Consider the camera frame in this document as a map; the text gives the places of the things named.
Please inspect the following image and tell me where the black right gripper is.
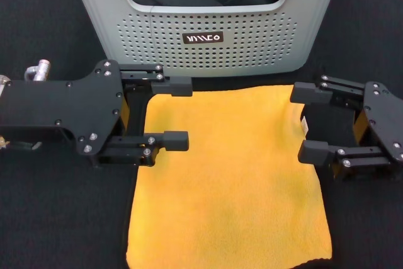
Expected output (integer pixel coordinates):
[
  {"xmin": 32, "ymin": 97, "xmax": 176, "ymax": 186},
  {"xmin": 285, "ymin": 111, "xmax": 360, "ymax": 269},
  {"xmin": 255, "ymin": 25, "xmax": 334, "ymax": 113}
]
[{"xmin": 290, "ymin": 74, "xmax": 403, "ymax": 182}]

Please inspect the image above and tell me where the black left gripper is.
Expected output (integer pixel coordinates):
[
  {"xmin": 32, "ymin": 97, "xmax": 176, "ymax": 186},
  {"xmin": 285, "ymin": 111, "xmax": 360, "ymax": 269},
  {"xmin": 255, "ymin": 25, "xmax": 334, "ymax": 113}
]
[{"xmin": 0, "ymin": 59, "xmax": 149, "ymax": 168}]

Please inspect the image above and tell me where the yellow towel with black edging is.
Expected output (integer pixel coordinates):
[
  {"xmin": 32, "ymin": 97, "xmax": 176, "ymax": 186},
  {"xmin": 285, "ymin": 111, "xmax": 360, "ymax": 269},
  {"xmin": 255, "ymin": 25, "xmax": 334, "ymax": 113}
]
[{"xmin": 125, "ymin": 84, "xmax": 334, "ymax": 269}]

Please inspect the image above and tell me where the grey perforated plastic storage box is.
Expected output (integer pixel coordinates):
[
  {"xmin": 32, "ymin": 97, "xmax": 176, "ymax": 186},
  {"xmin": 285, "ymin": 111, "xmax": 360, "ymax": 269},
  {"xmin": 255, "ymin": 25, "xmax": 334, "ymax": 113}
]
[{"xmin": 62, "ymin": 0, "xmax": 351, "ymax": 79}]

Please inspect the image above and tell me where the left gripper cable with plug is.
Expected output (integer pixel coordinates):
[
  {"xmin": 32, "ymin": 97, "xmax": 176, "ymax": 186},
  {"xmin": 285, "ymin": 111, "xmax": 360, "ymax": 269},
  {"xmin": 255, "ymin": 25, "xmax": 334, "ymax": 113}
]
[{"xmin": 24, "ymin": 59, "xmax": 52, "ymax": 83}]

